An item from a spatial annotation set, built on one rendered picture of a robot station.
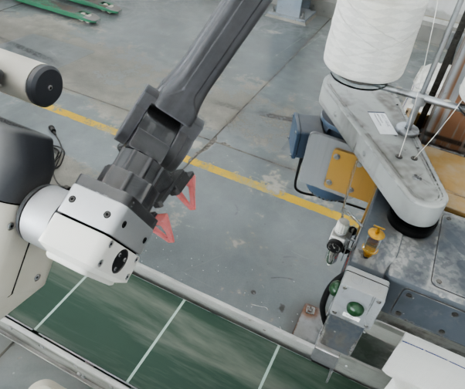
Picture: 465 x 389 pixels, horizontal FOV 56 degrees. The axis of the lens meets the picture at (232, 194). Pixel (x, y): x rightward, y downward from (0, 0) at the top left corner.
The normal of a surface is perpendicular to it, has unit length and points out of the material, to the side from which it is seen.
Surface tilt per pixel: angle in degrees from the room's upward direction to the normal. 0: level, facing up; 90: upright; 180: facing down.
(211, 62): 76
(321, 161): 90
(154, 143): 46
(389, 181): 90
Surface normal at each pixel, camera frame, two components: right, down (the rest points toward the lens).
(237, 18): 0.07, 0.47
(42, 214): -0.17, -0.32
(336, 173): -0.44, 0.57
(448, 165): 0.08, -0.74
